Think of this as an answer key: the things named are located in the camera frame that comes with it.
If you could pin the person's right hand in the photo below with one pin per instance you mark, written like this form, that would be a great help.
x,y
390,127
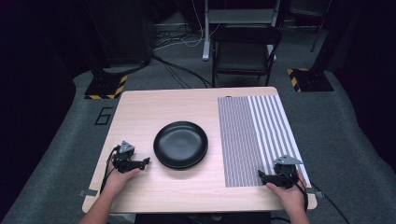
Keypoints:
x,y
292,197

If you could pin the grey striped table mat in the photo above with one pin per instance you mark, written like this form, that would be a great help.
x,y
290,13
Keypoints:
x,y
246,140

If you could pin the black cabinet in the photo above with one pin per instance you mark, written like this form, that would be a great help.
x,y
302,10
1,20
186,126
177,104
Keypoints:
x,y
124,31

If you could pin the person's left hand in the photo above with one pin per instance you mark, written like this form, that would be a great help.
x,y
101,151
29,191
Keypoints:
x,y
116,183

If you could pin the black folding chair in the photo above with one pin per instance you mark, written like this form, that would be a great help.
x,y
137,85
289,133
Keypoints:
x,y
243,56

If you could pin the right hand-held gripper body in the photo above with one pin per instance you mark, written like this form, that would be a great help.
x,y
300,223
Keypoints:
x,y
285,171

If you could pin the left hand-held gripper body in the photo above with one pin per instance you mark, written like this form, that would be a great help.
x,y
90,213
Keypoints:
x,y
124,157

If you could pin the grey tape piece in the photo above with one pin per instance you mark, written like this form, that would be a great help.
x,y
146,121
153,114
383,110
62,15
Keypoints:
x,y
315,193
88,193

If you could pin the yellow-striped black stand base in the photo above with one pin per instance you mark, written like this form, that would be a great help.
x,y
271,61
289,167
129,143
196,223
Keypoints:
x,y
311,81
104,88

